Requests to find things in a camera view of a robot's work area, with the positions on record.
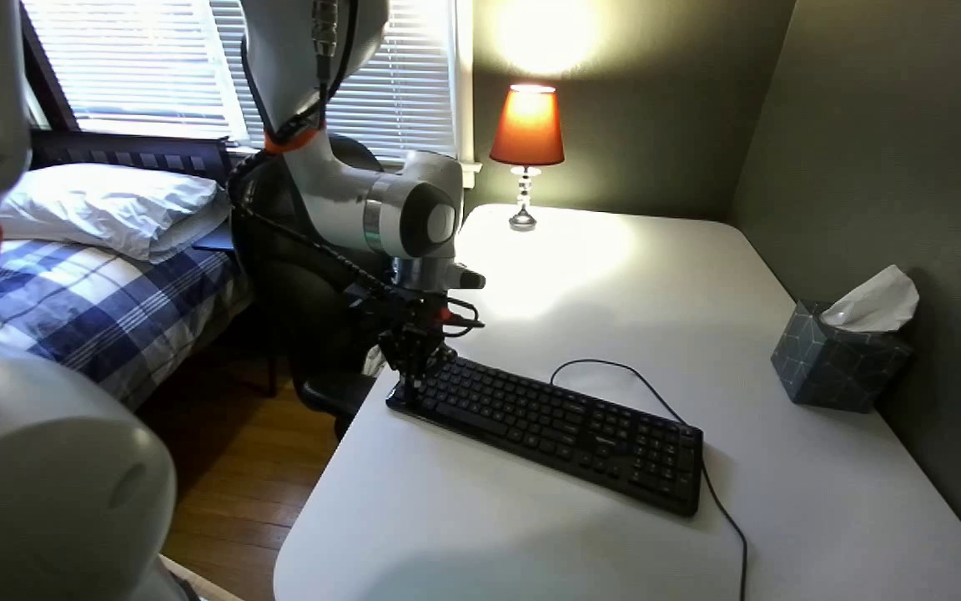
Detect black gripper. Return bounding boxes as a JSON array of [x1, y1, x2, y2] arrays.
[[374, 257, 486, 413]]

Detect black computer keyboard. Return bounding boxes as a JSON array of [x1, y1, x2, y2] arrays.
[[383, 348, 707, 521]]

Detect small white cloth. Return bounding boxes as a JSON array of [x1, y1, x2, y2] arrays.
[[359, 341, 389, 380]]

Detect white window sill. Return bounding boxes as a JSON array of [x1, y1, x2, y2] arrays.
[[449, 157, 483, 195]]

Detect orange shade table lamp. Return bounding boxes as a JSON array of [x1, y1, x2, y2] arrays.
[[486, 82, 567, 233]]

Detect blue plaid bed blanket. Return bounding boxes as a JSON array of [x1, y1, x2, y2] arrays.
[[0, 226, 253, 408]]

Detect white pillow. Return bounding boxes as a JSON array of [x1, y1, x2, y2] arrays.
[[0, 161, 234, 266]]

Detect dark bed headboard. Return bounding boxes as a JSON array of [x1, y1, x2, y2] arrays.
[[25, 129, 234, 184]]

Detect white window blinds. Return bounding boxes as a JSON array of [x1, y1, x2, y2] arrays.
[[16, 0, 472, 167]]

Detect grey patterned tissue box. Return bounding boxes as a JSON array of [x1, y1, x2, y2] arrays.
[[768, 301, 914, 419]]

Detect white tissue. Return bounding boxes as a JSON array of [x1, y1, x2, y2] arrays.
[[817, 262, 924, 334]]

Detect black keyboard cable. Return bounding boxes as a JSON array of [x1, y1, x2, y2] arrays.
[[546, 353, 755, 601]]

